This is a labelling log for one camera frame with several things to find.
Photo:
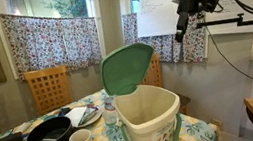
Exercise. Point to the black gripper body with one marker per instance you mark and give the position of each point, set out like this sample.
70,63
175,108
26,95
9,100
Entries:
194,6

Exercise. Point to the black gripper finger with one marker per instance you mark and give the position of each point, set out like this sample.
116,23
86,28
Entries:
181,26

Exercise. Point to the green bin lid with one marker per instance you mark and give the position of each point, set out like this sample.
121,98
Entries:
124,68

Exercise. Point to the wooden chair behind bin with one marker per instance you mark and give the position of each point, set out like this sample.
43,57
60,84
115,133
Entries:
153,73

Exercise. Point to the cream compost bin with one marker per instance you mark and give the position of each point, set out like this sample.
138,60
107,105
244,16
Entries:
147,109

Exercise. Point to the floral curtain right window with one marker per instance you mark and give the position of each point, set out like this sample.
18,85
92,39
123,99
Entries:
191,49

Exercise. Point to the floral curtain window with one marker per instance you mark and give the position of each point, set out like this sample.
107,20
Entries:
191,49
39,43

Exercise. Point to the clear plastic water bottle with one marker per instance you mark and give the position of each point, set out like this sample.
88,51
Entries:
109,112

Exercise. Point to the white plate with papers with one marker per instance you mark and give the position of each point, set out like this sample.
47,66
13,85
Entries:
83,116

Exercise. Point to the floral curtain left window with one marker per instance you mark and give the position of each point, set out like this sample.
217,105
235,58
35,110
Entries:
39,43

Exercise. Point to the wooden lattice chair centre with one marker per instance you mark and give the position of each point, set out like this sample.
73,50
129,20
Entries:
50,88

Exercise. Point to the black round pan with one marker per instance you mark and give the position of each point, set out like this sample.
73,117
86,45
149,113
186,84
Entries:
54,129

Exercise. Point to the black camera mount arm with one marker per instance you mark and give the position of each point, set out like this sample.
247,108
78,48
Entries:
239,21

